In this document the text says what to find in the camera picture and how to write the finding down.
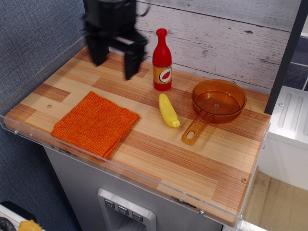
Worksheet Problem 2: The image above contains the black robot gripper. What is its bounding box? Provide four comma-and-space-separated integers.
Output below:
83, 0, 147, 80

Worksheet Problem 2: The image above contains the orange knitted cloth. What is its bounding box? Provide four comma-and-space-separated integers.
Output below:
51, 91, 141, 159

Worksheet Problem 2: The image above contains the red toy sauce bottle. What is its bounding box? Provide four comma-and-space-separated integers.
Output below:
152, 28, 172, 91

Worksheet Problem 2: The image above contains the yellow toy banana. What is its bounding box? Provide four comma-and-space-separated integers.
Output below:
158, 93, 180, 128

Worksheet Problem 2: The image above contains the orange transparent toy pan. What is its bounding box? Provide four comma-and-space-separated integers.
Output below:
181, 79, 247, 145

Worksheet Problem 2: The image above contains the clear acrylic table guard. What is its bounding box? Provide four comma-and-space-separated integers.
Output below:
4, 48, 270, 226

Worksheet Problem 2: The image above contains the silver toy fridge cabinet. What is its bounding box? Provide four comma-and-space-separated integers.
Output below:
45, 148, 223, 231

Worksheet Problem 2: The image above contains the yellow object bottom corner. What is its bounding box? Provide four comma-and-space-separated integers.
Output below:
18, 220, 43, 231

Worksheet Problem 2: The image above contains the white toy sink unit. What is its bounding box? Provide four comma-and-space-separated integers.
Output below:
257, 86, 308, 190

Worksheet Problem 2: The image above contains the black vertical post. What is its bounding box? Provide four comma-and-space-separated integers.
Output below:
264, 0, 308, 115

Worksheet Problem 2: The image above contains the black braided cable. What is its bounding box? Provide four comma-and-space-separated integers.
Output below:
0, 217, 16, 231

